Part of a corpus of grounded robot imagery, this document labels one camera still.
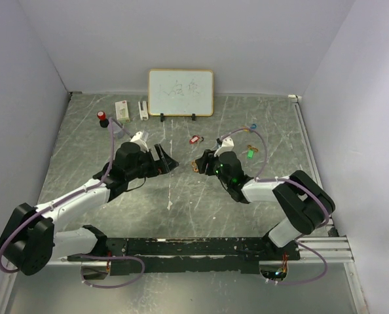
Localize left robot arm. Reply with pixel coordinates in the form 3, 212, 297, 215
0, 142, 179, 275

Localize small whiteboard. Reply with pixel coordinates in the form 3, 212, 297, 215
147, 69, 214, 117

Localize red tag key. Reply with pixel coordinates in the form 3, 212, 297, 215
189, 135, 200, 144

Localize green tag key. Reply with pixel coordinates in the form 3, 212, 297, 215
247, 149, 256, 159

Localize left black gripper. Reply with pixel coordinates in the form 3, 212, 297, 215
126, 143, 178, 181

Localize white green box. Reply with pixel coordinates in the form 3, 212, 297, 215
115, 100, 130, 123

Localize red black stamp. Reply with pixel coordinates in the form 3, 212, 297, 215
97, 111, 109, 128

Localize right aluminium side rail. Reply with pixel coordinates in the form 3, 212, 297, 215
288, 95, 369, 313

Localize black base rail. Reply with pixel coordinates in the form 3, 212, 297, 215
66, 237, 302, 275

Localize orange S carabiner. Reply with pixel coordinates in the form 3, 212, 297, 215
191, 161, 198, 172

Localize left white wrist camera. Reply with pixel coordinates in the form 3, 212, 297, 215
130, 131, 149, 152

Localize clear plastic cup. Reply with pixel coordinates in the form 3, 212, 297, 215
112, 122, 124, 139

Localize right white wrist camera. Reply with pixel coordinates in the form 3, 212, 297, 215
214, 136, 234, 157

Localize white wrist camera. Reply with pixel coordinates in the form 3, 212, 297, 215
214, 136, 234, 157
130, 131, 149, 152

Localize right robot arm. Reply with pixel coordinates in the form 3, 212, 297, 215
194, 150, 335, 260

